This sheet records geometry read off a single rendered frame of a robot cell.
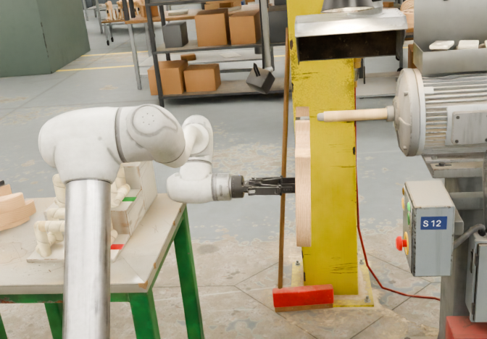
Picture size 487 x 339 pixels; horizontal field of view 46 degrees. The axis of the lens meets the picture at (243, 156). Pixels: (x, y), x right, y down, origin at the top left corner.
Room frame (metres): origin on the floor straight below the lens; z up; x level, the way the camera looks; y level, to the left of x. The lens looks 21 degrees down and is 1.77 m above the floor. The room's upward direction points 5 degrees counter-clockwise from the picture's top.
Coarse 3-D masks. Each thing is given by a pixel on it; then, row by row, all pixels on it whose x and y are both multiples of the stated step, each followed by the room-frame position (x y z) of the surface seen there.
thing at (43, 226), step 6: (36, 222) 1.51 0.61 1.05; (42, 222) 1.51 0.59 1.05; (48, 222) 1.51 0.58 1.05; (54, 222) 1.50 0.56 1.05; (60, 222) 1.50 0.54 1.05; (36, 228) 1.50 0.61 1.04; (42, 228) 1.50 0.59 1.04; (48, 228) 1.50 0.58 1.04; (54, 228) 1.49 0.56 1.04; (60, 228) 1.49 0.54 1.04
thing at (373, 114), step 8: (328, 112) 1.62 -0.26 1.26; (336, 112) 1.62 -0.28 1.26; (344, 112) 1.61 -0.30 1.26; (352, 112) 1.61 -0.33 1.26; (360, 112) 1.60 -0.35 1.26; (368, 112) 1.60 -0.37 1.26; (376, 112) 1.59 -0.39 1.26; (384, 112) 1.59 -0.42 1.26; (328, 120) 1.61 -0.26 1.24; (336, 120) 1.61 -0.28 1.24; (344, 120) 1.61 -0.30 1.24; (352, 120) 1.61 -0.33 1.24
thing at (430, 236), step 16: (416, 192) 1.33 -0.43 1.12; (432, 192) 1.33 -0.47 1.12; (416, 208) 1.25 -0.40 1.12; (432, 208) 1.25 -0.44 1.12; (448, 208) 1.24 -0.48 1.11; (416, 224) 1.25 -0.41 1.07; (432, 224) 1.25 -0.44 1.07; (448, 224) 1.24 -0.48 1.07; (480, 224) 1.41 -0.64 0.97; (416, 240) 1.25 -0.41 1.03; (432, 240) 1.25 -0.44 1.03; (448, 240) 1.24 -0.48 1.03; (464, 240) 1.39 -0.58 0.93; (416, 256) 1.25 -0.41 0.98; (432, 256) 1.25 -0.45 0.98; (448, 256) 1.24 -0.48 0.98; (416, 272) 1.25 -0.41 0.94; (432, 272) 1.25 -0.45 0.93; (448, 272) 1.24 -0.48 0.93
